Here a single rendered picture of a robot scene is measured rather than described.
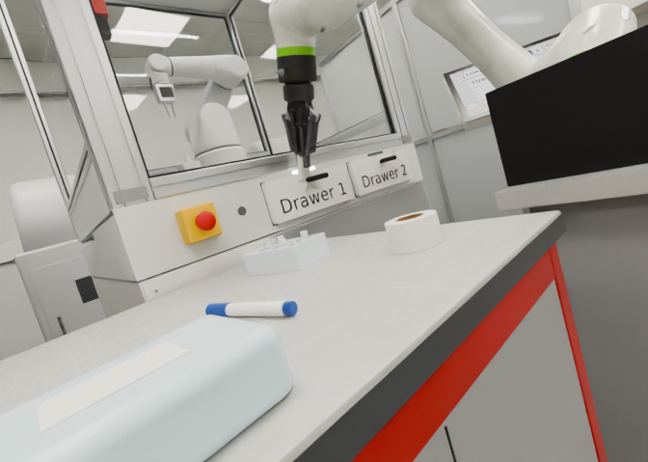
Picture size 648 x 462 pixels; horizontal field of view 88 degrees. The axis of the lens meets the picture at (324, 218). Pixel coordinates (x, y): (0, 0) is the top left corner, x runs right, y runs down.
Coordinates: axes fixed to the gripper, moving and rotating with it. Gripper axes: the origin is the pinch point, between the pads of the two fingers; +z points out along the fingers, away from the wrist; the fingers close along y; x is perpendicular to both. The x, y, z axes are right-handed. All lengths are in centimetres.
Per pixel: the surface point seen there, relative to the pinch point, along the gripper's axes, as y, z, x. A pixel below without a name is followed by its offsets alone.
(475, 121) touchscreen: 11, -6, 76
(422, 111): -73, -4, 177
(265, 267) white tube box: 23.8, 9.1, -29.2
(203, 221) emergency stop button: 4.9, 5.0, -30.5
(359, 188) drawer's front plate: 0.9, 10.0, 20.7
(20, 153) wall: -341, 18, -45
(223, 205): -2.8, 5.4, -22.4
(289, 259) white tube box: 28.8, 6.6, -27.8
